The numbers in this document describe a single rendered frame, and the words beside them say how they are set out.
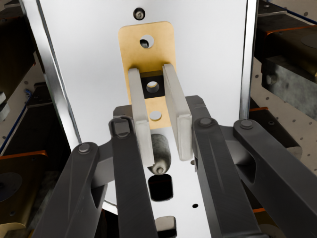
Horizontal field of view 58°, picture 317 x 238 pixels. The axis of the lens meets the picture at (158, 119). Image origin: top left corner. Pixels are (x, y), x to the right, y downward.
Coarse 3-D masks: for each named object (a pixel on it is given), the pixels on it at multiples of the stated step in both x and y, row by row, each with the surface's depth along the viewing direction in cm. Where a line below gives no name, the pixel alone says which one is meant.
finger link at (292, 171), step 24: (240, 120) 14; (264, 144) 12; (240, 168) 14; (264, 168) 11; (288, 168) 11; (264, 192) 12; (288, 192) 10; (312, 192) 10; (288, 216) 11; (312, 216) 9
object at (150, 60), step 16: (128, 32) 19; (144, 32) 19; (160, 32) 19; (128, 48) 20; (144, 48) 20; (160, 48) 20; (128, 64) 20; (144, 64) 20; (160, 64) 20; (128, 80) 21; (144, 80) 20; (160, 80) 20; (128, 96) 22; (144, 96) 21; (160, 96) 21; (160, 112) 23
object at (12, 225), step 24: (48, 96) 55; (24, 120) 49; (48, 120) 48; (24, 144) 43; (48, 144) 44; (0, 168) 38; (24, 168) 37; (48, 168) 39; (0, 192) 34; (24, 192) 34; (0, 216) 31; (24, 216) 31
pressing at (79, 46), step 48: (48, 0) 26; (96, 0) 26; (144, 0) 27; (192, 0) 27; (240, 0) 28; (48, 48) 28; (96, 48) 28; (192, 48) 30; (240, 48) 30; (96, 96) 31; (240, 96) 33; (192, 192) 41
